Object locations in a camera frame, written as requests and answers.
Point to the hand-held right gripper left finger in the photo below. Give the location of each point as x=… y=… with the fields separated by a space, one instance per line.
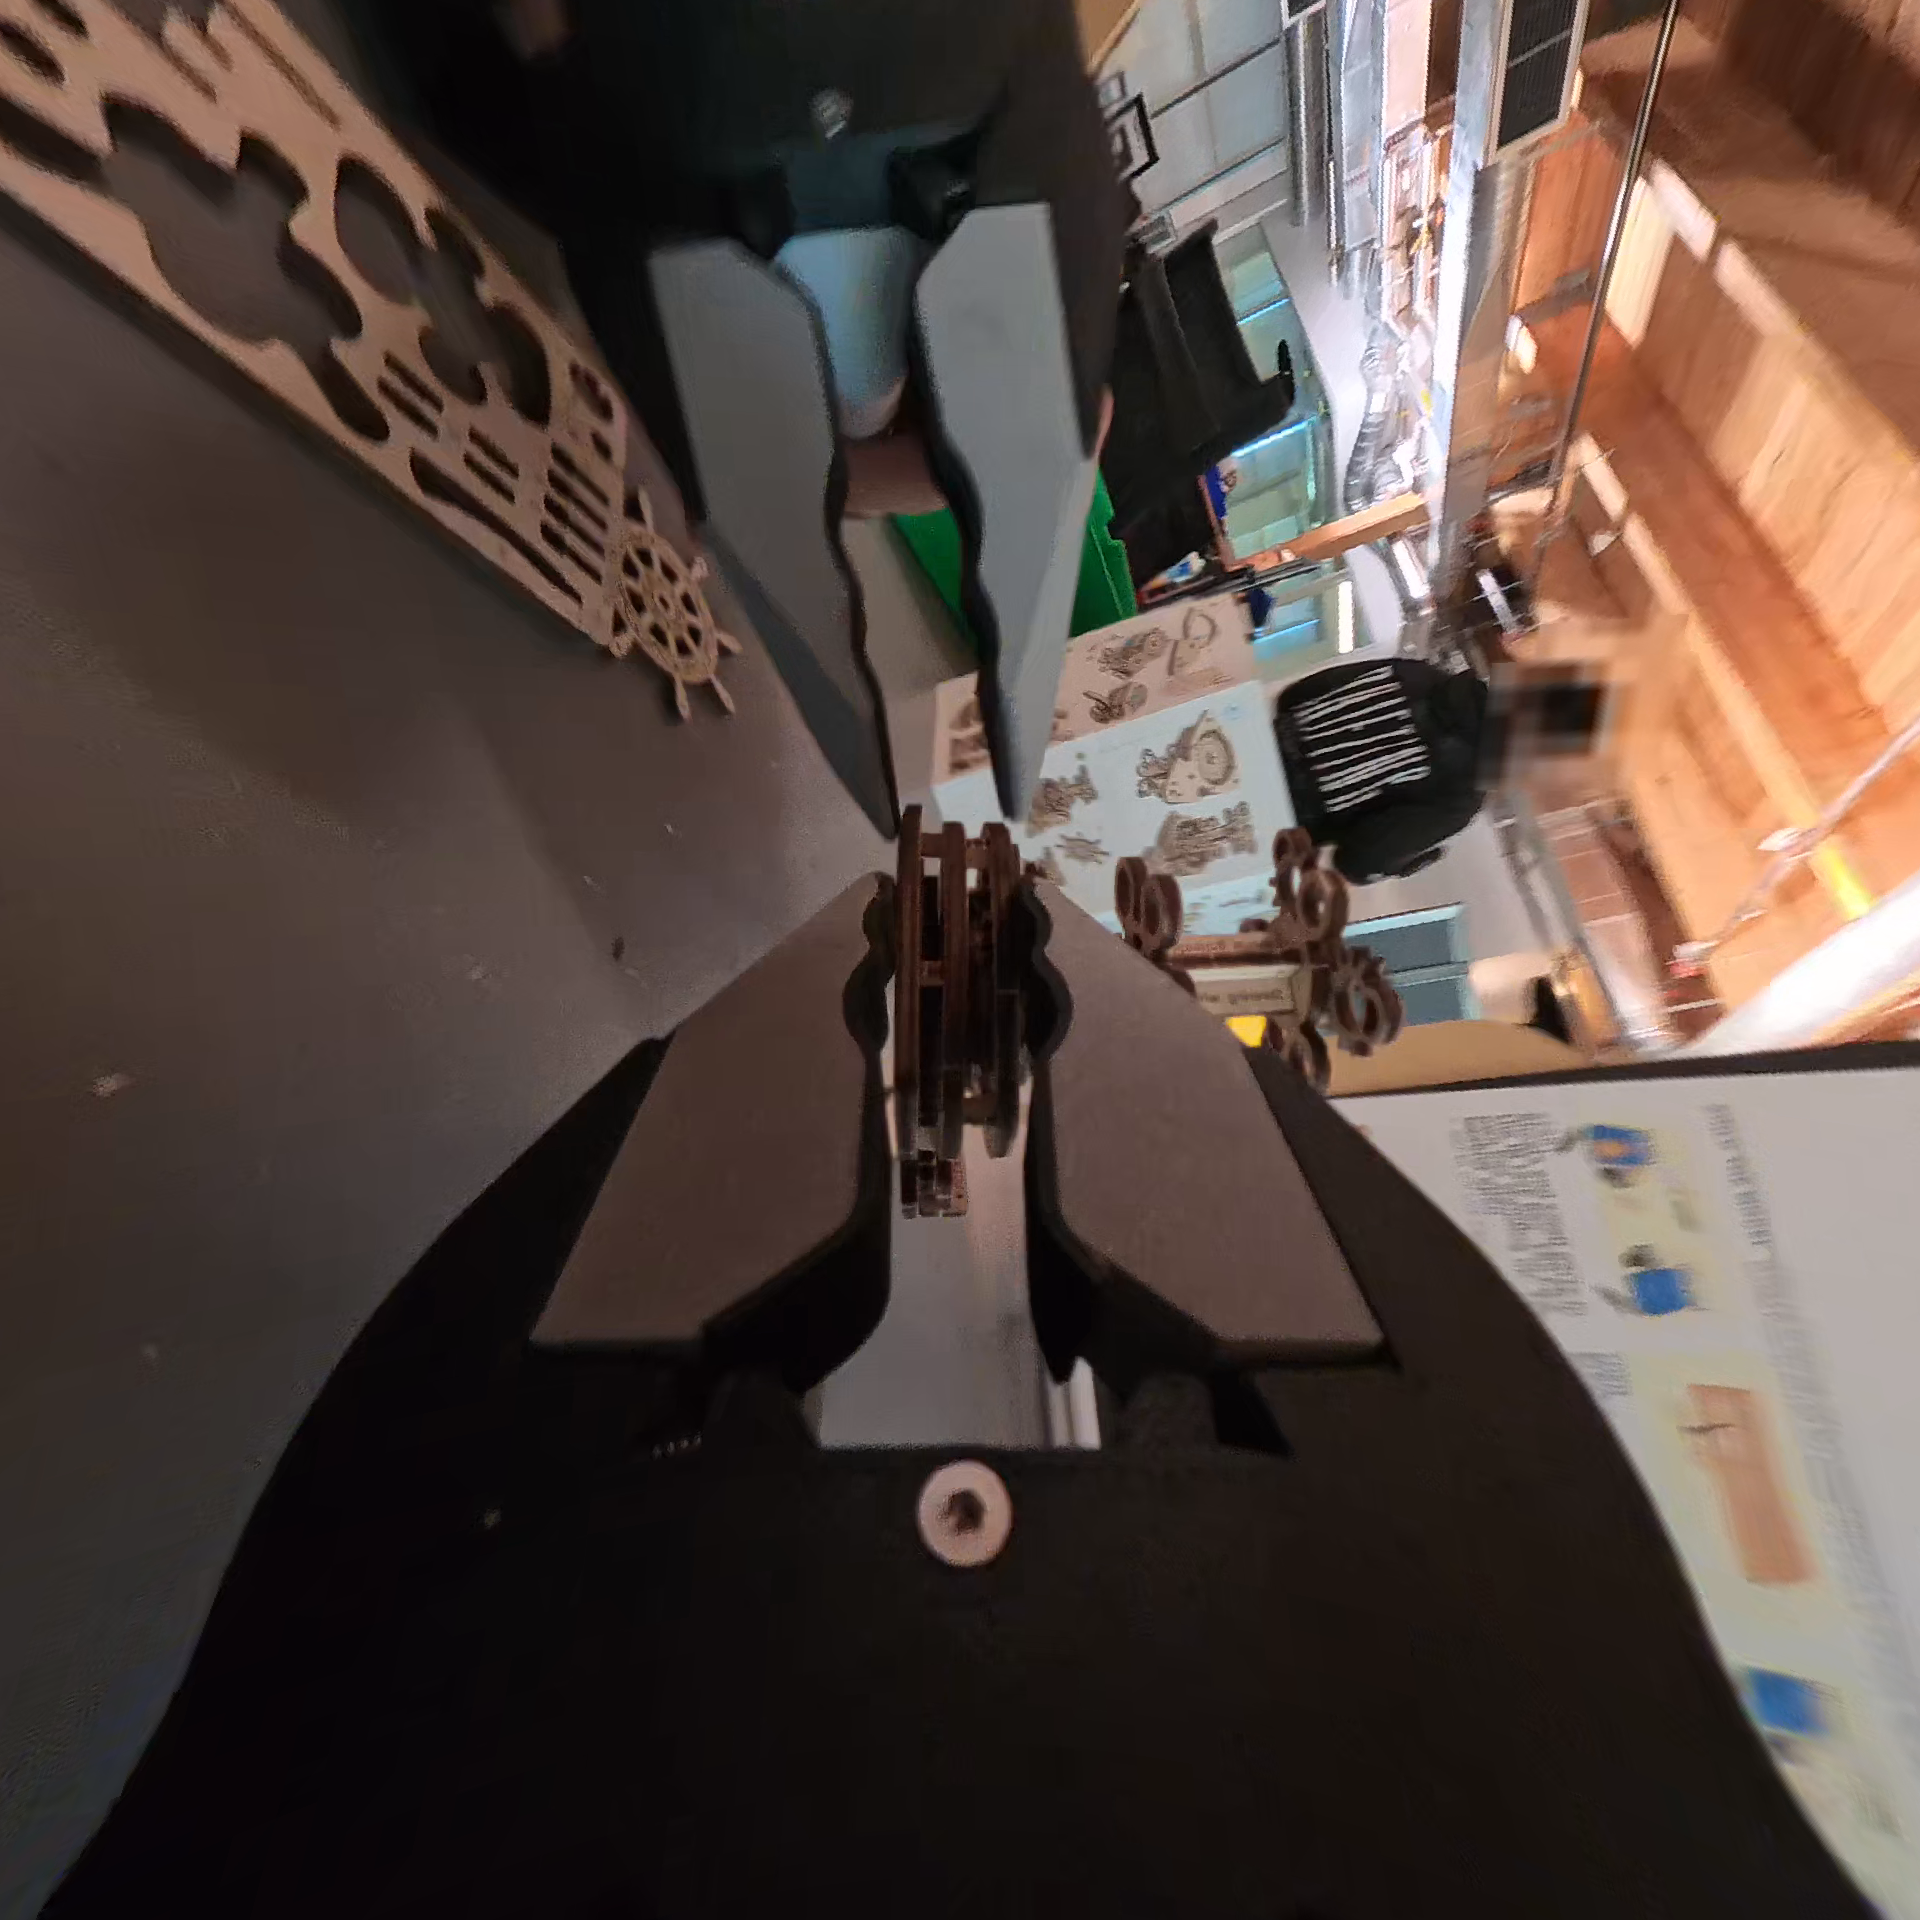
x=704 y=1185

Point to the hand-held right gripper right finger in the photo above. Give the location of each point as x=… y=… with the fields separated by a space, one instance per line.
x=1201 y=1185

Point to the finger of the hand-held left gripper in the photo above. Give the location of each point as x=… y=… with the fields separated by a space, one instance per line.
x=1019 y=422
x=750 y=451

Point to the wooden mechanical model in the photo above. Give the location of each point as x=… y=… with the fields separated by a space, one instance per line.
x=945 y=960

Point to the pale blue model kit box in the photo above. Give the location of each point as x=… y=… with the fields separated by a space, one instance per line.
x=1201 y=779

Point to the person's left hand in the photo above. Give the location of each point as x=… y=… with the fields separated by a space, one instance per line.
x=892 y=475

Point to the green plastic bin stack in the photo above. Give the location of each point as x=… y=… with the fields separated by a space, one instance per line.
x=1080 y=556

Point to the black chair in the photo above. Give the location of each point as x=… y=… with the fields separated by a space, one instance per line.
x=1185 y=390

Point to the wooden ship's wheel part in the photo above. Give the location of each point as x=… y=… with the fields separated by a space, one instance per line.
x=668 y=600

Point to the printed instruction sheet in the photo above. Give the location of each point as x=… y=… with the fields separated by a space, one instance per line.
x=1723 y=1275

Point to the large wooden part sheet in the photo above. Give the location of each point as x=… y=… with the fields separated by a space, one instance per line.
x=307 y=120

